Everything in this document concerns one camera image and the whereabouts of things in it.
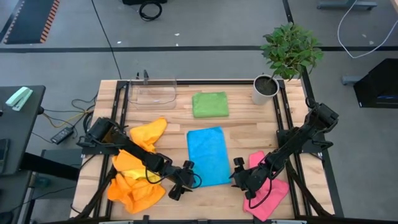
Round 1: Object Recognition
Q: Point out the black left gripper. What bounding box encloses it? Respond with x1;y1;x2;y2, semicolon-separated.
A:
168;160;197;202

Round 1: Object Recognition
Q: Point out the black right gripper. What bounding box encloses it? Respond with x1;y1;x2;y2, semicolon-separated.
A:
229;157;269;200

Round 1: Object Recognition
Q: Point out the blue microfiber towel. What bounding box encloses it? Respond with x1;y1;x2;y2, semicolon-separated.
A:
186;126;233;189

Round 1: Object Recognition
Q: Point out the pink microfiber towel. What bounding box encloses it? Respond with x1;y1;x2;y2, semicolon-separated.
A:
243;151;290;222

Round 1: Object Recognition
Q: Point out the golden orange microfiber towel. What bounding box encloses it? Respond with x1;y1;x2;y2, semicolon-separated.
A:
129;117;169;154

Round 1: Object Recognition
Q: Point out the green microfiber towel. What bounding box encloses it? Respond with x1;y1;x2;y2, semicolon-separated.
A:
192;91;230;119

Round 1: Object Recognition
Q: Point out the white plant pot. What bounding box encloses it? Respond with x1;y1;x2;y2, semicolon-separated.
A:
251;73;280;106

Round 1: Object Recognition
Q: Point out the clear plastic bin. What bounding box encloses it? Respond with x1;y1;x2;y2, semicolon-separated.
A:
128;77;178;110

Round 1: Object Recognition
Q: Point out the black power adapter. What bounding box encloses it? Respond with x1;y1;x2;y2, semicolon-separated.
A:
50;126;75;145

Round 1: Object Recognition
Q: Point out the green leafy plant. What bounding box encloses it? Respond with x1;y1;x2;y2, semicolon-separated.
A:
260;22;325;81

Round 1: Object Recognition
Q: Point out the black cabinet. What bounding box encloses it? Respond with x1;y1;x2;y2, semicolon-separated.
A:
353;58;398;109

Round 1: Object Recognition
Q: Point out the black side desk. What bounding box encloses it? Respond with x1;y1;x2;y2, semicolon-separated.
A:
0;85;47;177

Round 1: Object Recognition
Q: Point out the black equipment base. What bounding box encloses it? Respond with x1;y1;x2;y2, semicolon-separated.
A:
123;0;169;5

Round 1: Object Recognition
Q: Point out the mint green stapler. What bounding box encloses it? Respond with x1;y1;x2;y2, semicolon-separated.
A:
5;86;34;112

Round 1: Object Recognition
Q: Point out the grey desk foot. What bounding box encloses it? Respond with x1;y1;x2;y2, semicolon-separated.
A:
317;0;379;10

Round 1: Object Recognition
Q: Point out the black orange-edged floor mat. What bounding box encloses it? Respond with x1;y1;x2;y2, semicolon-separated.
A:
0;0;61;44

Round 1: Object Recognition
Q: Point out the black aluminium table frame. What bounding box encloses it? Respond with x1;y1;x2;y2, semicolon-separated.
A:
70;79;345;224

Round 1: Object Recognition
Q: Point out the yellow floor cable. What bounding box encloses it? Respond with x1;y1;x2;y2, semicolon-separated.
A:
42;108;95;128

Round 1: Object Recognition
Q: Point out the coiled black cable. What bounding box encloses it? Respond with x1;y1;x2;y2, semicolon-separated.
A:
139;1;163;22

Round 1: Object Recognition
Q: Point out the thin black floor cable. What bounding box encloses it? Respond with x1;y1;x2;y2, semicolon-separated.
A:
91;0;123;80

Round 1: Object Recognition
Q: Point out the white floor cable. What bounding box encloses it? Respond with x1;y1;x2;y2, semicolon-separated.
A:
337;0;398;59

